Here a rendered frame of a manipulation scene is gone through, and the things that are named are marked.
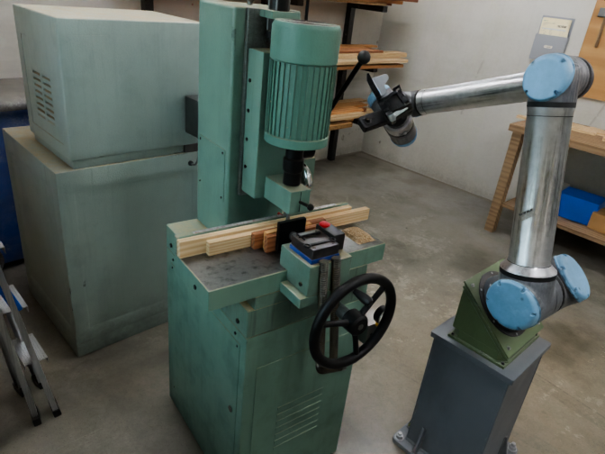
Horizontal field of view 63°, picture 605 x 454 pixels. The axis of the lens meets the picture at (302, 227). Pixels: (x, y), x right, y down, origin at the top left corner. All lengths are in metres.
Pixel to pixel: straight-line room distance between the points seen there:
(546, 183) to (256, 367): 0.94
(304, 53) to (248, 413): 1.03
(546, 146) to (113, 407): 1.81
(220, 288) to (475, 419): 1.06
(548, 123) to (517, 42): 3.22
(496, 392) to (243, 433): 0.83
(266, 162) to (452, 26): 3.62
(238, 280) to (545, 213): 0.82
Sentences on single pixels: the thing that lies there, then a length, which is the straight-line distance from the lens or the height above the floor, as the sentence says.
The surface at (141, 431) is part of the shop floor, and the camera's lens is 2.13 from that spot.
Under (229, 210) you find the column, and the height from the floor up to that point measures 0.93.
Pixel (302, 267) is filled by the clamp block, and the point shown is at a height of 0.94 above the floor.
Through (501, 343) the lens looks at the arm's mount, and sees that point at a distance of 1.74.
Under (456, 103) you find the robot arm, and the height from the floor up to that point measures 1.30.
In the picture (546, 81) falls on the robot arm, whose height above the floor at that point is 1.44.
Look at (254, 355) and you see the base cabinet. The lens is 1.44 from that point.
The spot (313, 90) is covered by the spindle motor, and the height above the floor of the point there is 1.36.
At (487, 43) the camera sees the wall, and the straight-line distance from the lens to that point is 4.73.
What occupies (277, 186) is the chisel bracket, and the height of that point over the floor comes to 1.06.
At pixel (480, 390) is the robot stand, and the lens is 1.84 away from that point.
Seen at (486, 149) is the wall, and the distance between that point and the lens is 4.75.
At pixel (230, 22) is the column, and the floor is 1.48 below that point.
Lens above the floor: 1.59
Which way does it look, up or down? 26 degrees down
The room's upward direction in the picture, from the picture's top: 7 degrees clockwise
